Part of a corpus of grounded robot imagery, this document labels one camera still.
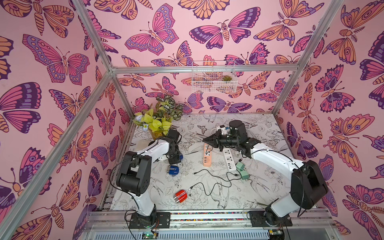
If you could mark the amber glass vase with plants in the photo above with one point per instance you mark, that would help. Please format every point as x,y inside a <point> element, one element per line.
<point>158,118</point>

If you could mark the white power strip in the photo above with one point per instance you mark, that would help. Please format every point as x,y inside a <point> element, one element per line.
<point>229,160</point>

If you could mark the white wire wall basket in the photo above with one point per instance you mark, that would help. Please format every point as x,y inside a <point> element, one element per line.
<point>208,79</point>

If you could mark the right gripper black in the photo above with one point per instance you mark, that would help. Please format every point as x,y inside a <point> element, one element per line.
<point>220,141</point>

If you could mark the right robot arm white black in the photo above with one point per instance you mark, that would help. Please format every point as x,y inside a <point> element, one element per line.
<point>308,185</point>

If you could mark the small green succulent plant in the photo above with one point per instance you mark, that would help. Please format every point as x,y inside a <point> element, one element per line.
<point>227,78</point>

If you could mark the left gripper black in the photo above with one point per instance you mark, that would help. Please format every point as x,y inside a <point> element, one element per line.
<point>176,159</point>

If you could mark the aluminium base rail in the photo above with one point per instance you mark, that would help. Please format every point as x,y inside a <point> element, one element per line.
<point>244,224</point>

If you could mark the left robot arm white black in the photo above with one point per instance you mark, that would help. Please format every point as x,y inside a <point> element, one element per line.
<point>135,173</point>

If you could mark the aluminium cage frame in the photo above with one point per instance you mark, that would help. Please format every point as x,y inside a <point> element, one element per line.
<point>23,204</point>

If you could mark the orange power strip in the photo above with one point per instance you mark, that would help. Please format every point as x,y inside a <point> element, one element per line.
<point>207,158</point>

